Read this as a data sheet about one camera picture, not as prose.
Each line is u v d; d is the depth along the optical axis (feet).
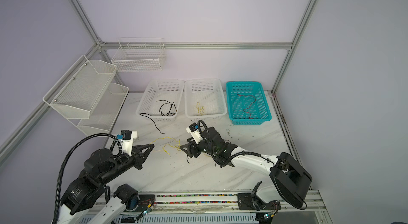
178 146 2.58
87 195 1.42
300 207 1.36
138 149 1.89
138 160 1.77
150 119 3.06
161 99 3.76
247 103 3.76
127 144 1.80
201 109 3.52
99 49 3.03
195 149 2.26
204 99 3.78
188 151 2.26
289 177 1.40
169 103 3.72
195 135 2.27
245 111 3.61
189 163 2.82
